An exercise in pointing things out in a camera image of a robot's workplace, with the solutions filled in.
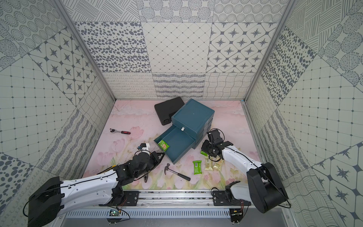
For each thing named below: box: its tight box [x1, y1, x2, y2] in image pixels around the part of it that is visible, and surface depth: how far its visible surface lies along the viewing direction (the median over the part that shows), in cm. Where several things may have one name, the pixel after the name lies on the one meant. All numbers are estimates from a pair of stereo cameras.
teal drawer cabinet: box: [171, 98, 216, 150], surface depth 84 cm
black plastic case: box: [154, 96, 185, 126], surface depth 113 cm
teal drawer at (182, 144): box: [153, 124, 197, 165], surface depth 88 cm
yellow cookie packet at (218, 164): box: [212, 158, 225, 172], surface depth 86 cm
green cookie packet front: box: [157, 139, 171, 152], surface depth 88 cm
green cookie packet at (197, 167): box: [192, 159, 203, 175], surface depth 86 cm
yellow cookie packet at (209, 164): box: [204, 156, 214, 172], surface depth 87 cm
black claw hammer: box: [164, 163, 191, 182], surface depth 84 cm
